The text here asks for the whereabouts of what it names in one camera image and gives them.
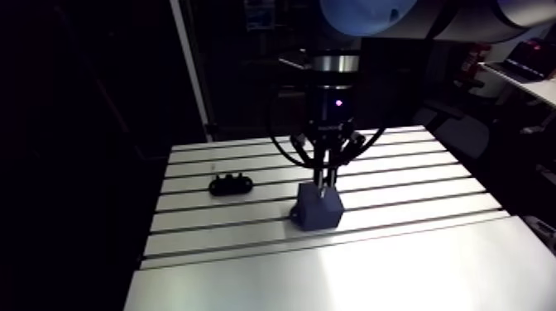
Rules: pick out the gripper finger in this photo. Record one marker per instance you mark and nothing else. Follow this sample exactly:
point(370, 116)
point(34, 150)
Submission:
point(318, 169)
point(332, 169)

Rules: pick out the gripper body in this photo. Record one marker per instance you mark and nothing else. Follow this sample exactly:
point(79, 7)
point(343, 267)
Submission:
point(332, 108)

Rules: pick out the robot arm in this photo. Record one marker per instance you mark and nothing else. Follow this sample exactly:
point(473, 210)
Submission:
point(360, 17)

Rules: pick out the dark blue-grey block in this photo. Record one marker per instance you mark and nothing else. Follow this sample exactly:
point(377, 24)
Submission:
point(319, 210)

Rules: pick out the black oval holder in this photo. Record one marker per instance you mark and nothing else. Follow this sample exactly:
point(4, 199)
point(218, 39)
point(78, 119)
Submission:
point(230, 185)

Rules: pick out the dark office chair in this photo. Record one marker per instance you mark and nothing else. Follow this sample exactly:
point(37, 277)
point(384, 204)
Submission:
point(460, 130)

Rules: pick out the white desk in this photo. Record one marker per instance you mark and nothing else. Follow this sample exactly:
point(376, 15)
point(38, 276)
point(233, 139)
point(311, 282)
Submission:
point(536, 87)

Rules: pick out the laptop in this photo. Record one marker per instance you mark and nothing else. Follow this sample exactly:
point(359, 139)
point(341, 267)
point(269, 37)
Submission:
point(532, 58)

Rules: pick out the white post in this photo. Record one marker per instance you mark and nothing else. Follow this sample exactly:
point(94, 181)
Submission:
point(191, 74)

